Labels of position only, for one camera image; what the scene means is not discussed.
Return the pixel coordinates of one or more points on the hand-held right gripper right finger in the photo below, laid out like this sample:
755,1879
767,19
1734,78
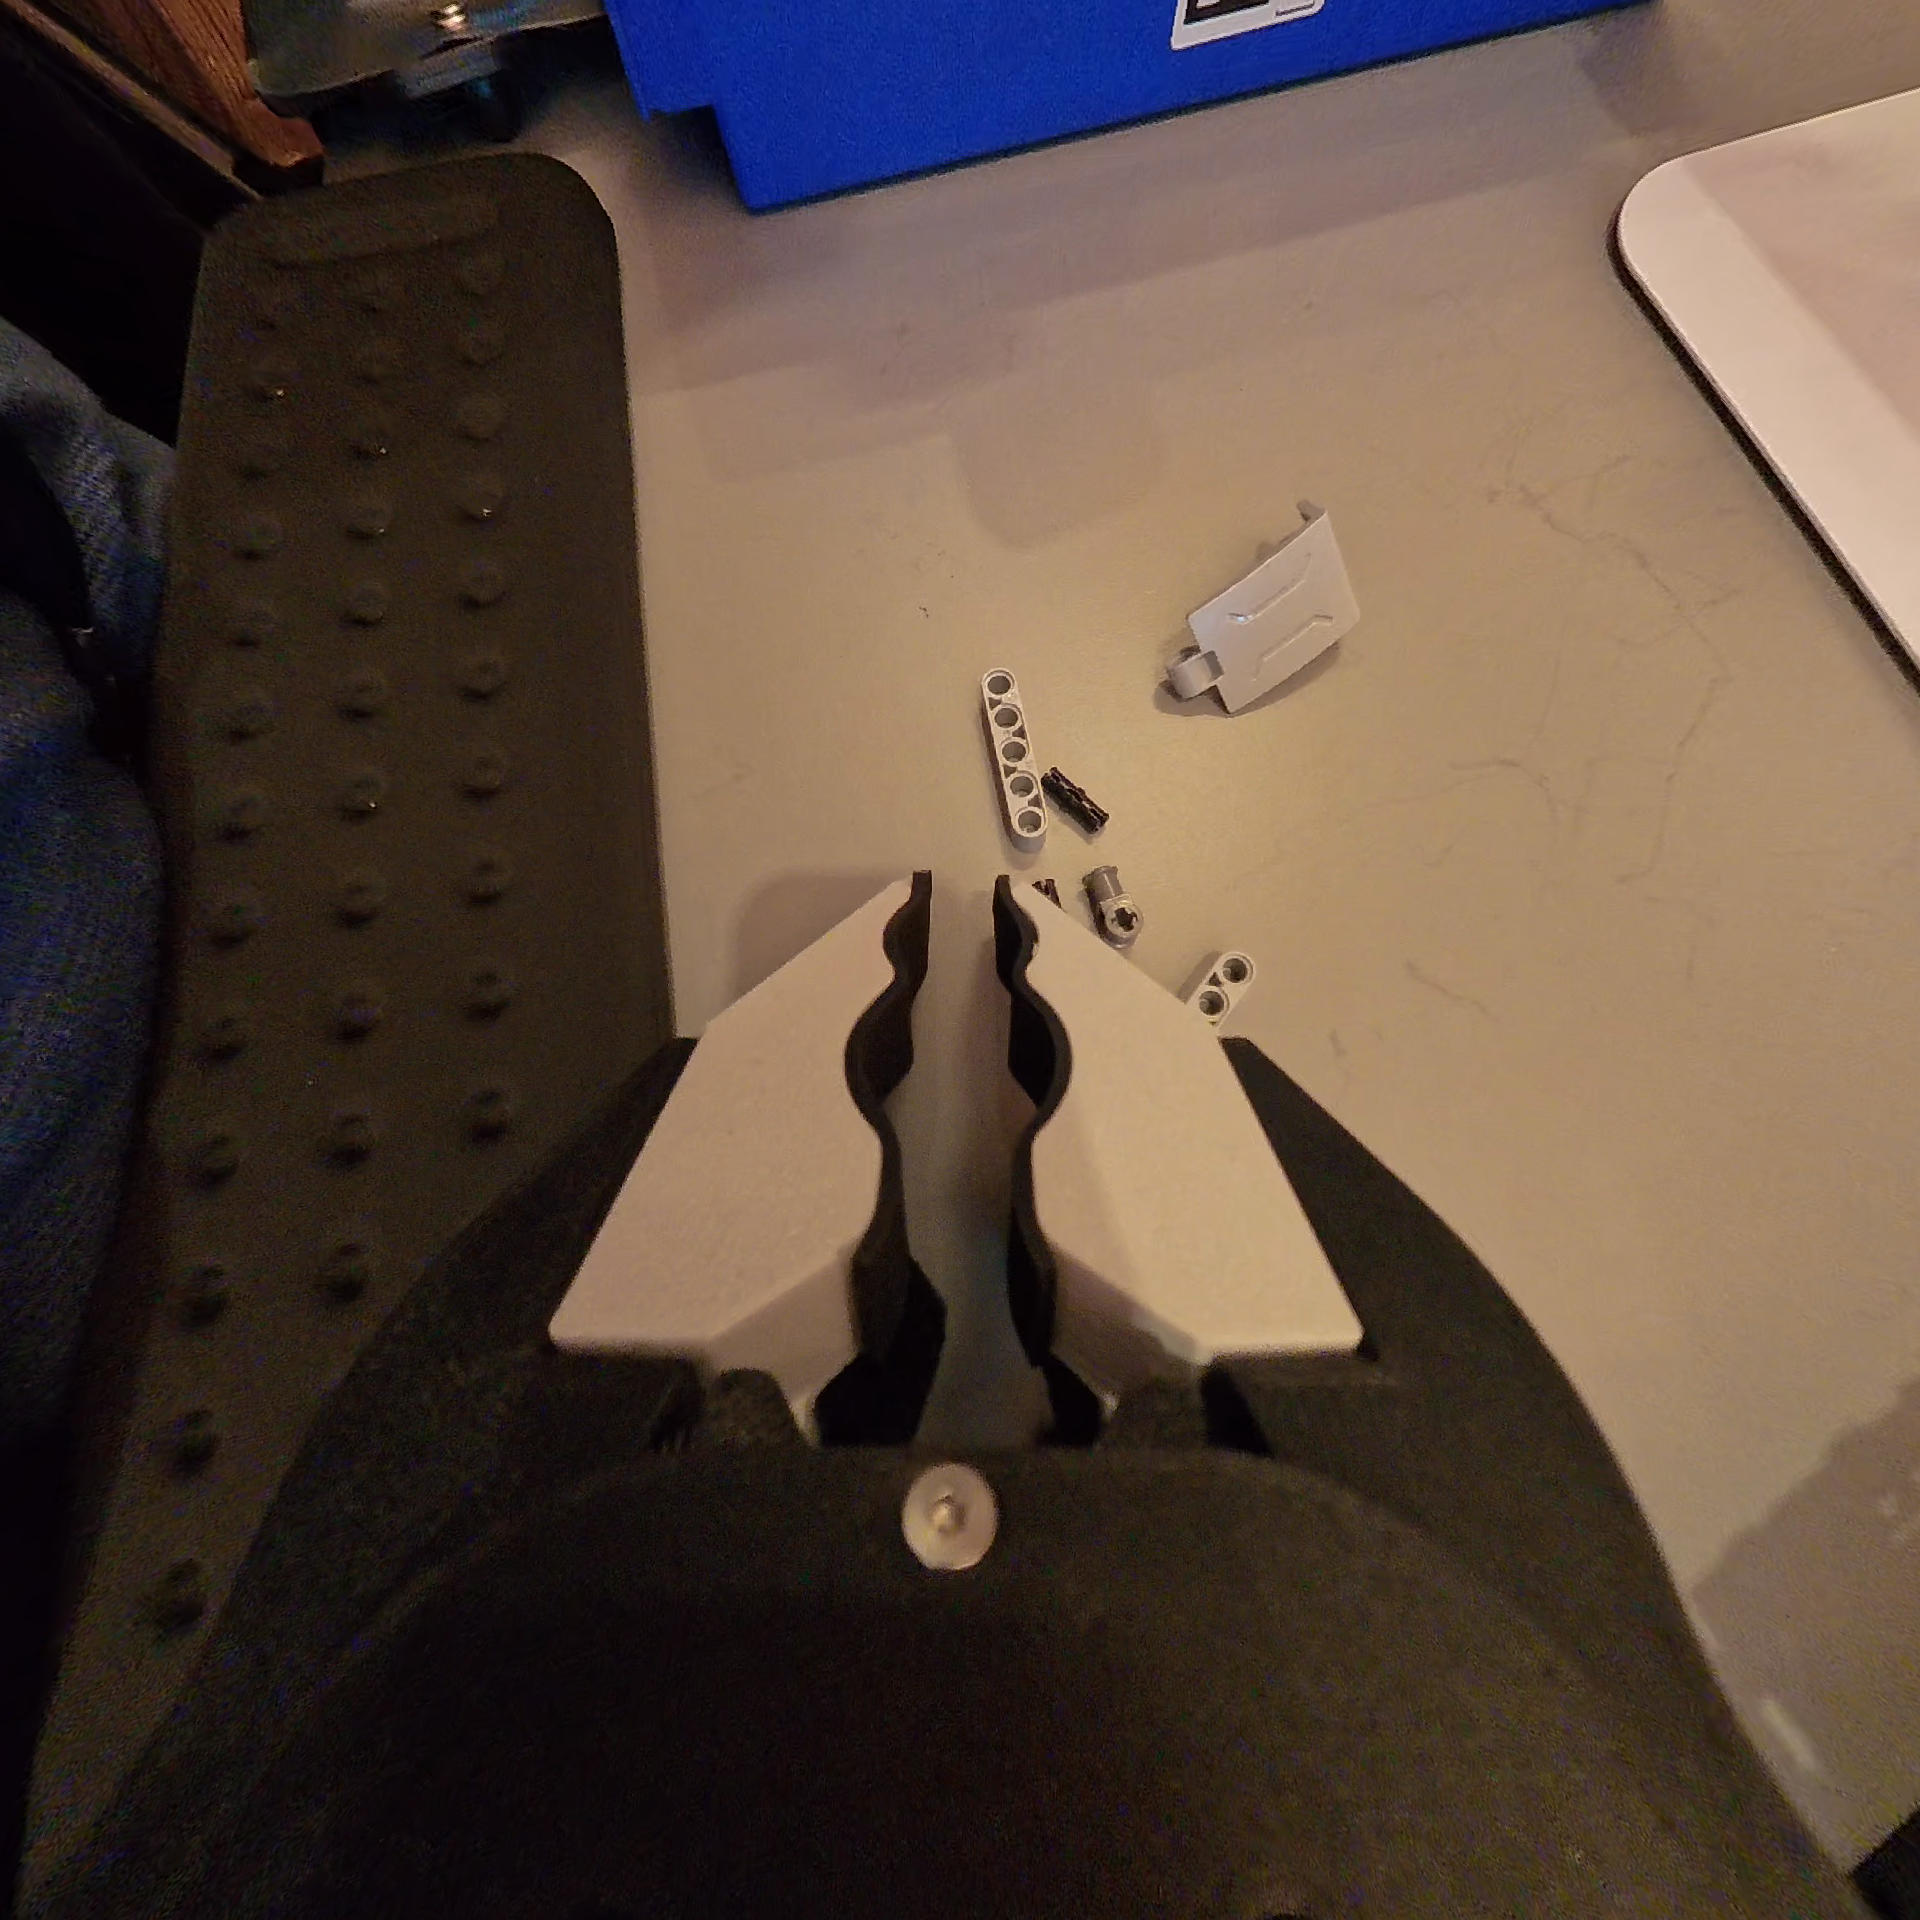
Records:
1184,1203

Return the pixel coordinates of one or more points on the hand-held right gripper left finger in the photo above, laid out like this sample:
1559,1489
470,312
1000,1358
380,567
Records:
733,1203

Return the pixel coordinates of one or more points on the blue tagged plastic bin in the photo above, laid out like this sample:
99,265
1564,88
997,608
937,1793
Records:
1049,90

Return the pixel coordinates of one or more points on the five-hole light grey toy beam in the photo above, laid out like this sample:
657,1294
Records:
1011,761

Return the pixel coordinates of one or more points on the small grey panel piece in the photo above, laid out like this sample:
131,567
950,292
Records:
1273,614

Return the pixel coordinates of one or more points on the grey flat plate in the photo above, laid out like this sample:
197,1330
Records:
391,38

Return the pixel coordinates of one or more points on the white rounded board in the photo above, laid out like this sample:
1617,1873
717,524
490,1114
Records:
1801,329

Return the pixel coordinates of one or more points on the person's blue jeans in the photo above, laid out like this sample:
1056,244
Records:
74,902

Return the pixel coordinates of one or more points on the brown wooden cabinet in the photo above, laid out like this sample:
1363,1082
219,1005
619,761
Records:
167,75

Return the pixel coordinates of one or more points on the black perforated panel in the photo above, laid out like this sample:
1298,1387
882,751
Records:
407,751

